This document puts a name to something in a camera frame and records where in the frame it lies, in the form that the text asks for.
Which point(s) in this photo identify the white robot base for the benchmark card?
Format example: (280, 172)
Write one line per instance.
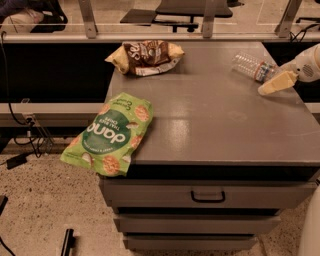
(310, 238)

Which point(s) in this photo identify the metal railing frame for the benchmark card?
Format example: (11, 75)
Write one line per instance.
(253, 20)

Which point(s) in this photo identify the clear plastic water bottle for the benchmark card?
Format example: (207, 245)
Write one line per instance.
(257, 69)

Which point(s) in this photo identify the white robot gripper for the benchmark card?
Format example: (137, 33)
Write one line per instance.
(305, 68)

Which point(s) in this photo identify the black power adapter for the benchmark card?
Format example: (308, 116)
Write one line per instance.
(16, 161)

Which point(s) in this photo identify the grey drawer cabinet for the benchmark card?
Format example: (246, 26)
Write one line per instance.
(212, 132)

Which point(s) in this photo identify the black floor bracket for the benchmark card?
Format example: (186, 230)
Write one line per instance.
(68, 242)

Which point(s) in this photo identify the green rice chips bag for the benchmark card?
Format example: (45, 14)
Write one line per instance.
(107, 144)

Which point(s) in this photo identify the black office chair base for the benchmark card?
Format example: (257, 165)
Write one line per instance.
(181, 13)

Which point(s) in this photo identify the black drawer handle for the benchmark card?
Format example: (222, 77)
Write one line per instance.
(208, 197)

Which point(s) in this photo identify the brown yellow snack bag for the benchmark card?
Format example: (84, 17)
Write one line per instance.
(146, 58)

